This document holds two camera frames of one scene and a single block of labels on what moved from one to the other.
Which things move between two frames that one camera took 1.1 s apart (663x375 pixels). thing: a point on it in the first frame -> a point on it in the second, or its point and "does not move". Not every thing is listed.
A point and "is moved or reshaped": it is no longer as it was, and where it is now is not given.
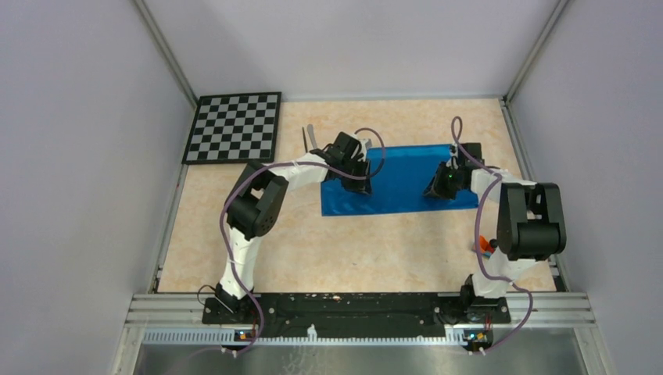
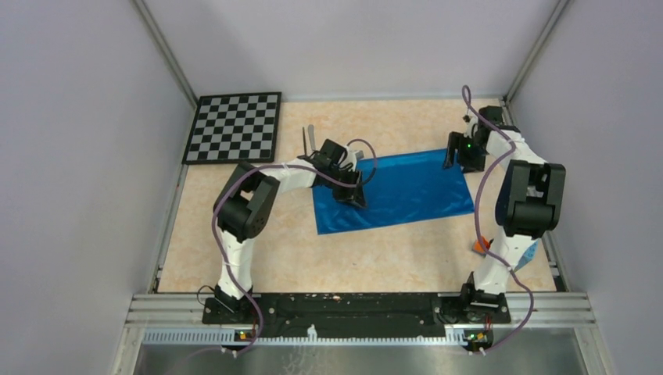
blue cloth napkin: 400,176 is moved or reshaped
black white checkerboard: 234,129 does not move
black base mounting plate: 355,315 does not move
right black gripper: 436,189 -> 456,141
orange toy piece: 485,249 does not move
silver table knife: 311,132 does not move
